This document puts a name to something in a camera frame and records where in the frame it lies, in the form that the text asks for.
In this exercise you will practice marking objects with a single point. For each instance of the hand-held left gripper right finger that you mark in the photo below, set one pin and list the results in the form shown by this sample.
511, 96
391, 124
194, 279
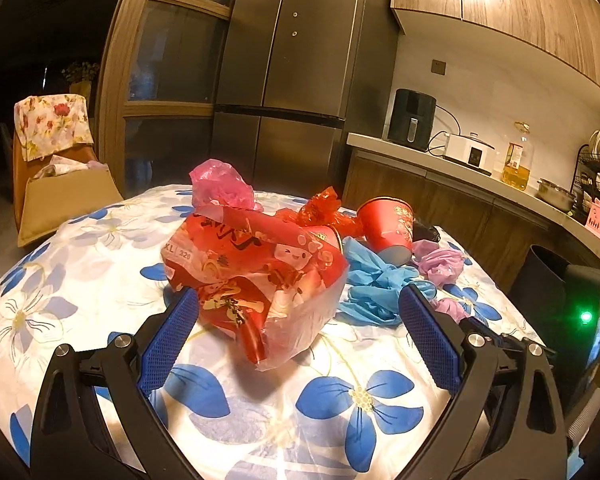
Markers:
430, 341

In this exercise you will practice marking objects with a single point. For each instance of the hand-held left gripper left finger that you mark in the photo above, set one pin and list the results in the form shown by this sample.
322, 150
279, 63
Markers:
172, 341

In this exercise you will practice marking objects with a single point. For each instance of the blue plastic bag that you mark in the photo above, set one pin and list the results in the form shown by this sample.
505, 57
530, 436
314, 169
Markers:
375, 280

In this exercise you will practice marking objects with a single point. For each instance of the black trash bin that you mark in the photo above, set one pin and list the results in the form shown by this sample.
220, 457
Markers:
535, 275

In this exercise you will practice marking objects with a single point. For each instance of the red printed plastic bag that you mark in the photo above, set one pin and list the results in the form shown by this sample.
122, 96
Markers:
260, 270

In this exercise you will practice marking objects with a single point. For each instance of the purple plastic bag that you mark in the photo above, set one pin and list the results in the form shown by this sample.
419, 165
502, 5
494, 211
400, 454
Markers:
440, 265
452, 308

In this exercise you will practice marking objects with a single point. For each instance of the red paper cup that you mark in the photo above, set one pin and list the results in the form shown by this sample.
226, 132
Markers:
385, 225
326, 235

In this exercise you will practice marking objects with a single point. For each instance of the wooden base cabinet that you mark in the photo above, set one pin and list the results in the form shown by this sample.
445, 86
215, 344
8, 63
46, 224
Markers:
455, 205

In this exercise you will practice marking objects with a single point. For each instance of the steel pot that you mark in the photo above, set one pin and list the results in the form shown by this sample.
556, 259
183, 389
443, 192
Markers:
555, 196

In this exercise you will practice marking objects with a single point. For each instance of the pink plastic bag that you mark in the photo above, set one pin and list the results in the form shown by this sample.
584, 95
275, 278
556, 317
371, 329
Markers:
220, 180

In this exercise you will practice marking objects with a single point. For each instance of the black dish rack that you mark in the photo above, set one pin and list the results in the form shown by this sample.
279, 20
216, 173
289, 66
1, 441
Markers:
587, 180

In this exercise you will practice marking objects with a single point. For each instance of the white kitchen countertop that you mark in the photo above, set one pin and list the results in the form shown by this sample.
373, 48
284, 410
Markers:
480, 177

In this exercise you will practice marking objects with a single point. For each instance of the red cellophane wrapper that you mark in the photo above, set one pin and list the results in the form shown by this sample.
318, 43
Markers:
320, 207

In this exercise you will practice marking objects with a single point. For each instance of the cardboard box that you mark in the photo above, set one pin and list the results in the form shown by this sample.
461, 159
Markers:
65, 205

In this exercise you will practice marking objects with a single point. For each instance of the white rice cooker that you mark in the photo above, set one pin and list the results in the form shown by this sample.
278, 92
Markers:
470, 152

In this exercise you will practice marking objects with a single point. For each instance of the cooking oil bottle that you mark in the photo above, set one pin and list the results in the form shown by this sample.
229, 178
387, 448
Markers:
516, 165

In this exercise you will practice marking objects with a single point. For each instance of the black air fryer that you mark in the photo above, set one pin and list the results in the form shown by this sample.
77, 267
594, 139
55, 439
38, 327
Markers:
410, 120

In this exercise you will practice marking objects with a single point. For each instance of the floral cloth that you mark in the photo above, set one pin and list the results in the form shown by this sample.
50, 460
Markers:
50, 125

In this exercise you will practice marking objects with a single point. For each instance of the wooden glass-door cabinet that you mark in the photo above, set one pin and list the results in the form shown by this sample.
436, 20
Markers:
180, 60

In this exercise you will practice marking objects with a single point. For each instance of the grey steel refrigerator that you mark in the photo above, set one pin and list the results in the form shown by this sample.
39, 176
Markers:
290, 85

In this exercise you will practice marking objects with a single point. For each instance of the flower bouquet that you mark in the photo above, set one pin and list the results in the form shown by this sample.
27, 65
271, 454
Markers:
80, 71

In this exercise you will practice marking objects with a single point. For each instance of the dark wall socket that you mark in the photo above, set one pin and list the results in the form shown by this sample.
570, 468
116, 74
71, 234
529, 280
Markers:
438, 66

